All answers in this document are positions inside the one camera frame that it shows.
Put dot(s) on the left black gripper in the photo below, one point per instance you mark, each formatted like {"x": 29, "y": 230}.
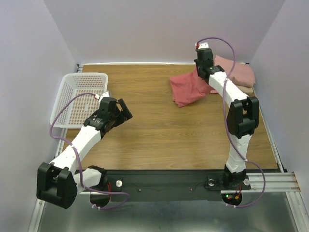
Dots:
{"x": 125, "y": 114}

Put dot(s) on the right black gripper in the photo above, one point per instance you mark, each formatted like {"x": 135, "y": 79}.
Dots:
{"x": 197, "y": 64}

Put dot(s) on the red t-shirt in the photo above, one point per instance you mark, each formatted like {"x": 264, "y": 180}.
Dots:
{"x": 188, "y": 88}

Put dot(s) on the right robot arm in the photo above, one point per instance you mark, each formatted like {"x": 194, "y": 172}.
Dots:
{"x": 242, "y": 117}

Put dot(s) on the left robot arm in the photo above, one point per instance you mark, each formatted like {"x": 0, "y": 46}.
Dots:
{"x": 60, "y": 181}

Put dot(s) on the folded bright pink shirt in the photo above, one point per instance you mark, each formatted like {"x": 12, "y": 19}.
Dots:
{"x": 213, "y": 91}

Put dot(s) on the folded dusty pink shirt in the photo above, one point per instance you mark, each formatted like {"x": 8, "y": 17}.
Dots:
{"x": 241, "y": 75}

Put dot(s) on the white perforated plastic basket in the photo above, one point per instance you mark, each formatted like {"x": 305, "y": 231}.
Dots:
{"x": 74, "y": 96}

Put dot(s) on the folded tan shirt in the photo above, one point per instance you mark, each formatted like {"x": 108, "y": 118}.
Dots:
{"x": 246, "y": 90}

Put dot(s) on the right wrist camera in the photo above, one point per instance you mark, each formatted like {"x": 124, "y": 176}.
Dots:
{"x": 202, "y": 46}

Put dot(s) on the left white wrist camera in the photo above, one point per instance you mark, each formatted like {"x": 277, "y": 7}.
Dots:
{"x": 104, "y": 94}

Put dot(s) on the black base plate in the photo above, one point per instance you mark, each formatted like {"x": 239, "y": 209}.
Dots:
{"x": 171, "y": 185}

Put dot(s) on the aluminium frame rail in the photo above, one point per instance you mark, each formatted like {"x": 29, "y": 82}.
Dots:
{"x": 273, "y": 204}

